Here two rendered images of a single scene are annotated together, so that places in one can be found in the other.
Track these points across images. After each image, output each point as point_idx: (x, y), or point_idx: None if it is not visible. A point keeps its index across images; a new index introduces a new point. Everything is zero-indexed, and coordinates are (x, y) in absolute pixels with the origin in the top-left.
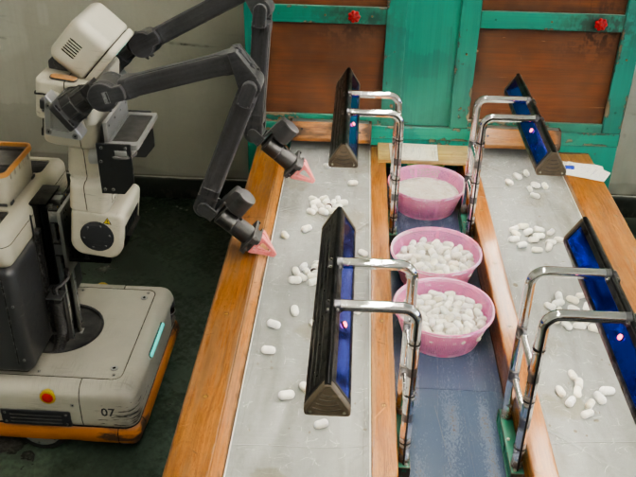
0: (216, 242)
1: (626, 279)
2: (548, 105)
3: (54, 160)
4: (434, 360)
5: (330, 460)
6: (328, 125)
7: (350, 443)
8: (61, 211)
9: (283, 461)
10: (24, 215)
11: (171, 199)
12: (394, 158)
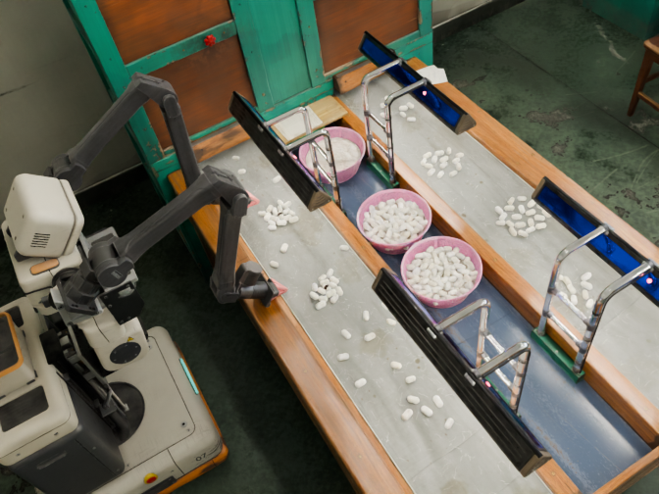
0: None
1: (529, 171)
2: (378, 34)
3: (22, 302)
4: (455, 309)
5: (478, 448)
6: (222, 135)
7: (478, 424)
8: (80, 351)
9: (451, 469)
10: (55, 377)
11: None
12: (329, 162)
